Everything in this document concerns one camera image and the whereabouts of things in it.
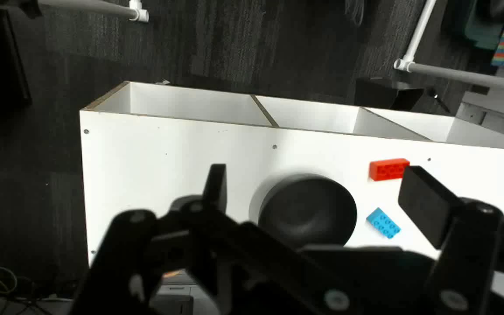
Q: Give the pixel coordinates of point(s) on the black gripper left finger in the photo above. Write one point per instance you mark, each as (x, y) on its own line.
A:
(148, 255)

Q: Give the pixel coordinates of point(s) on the white pipe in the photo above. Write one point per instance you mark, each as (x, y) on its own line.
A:
(468, 73)
(101, 7)

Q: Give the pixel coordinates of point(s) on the red Lego brick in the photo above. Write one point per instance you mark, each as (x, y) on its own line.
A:
(389, 168)

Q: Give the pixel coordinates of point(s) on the white shelf unit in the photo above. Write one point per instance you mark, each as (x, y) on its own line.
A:
(158, 150)

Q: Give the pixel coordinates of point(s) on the black bowl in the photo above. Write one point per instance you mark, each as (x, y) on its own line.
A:
(307, 210)

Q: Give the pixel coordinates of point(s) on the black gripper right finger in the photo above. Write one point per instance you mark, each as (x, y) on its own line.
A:
(463, 245)

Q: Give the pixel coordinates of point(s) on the blue Lego brick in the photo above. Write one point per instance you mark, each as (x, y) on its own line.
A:
(384, 222)

